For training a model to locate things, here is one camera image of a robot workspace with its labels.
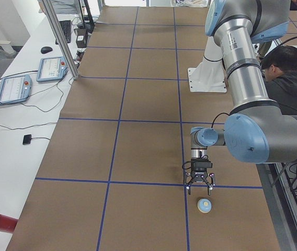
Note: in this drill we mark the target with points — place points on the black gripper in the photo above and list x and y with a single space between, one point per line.
198 177

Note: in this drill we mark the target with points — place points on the blue bell with yellow button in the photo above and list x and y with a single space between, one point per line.
204 205

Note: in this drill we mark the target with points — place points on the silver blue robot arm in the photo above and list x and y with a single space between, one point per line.
255 131

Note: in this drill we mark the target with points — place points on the person in black hoodie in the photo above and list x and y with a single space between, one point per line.
280 72

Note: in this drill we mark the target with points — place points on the small black square device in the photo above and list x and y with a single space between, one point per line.
27 139

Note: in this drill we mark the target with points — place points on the far blue teach pendant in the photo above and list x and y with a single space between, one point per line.
51 69

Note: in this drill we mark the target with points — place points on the blue teach pendant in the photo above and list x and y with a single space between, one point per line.
15 89
51 69

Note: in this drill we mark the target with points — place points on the small black box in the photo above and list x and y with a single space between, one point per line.
81 38

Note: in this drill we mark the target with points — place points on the near blue teach pendant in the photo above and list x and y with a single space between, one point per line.
15 89

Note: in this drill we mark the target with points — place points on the black computer mouse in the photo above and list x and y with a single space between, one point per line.
46 49

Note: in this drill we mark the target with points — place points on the black keyboard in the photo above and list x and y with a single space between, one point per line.
66 27

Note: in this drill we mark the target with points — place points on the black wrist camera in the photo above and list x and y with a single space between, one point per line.
198 166

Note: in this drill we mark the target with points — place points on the aluminium frame post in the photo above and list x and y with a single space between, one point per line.
60 37

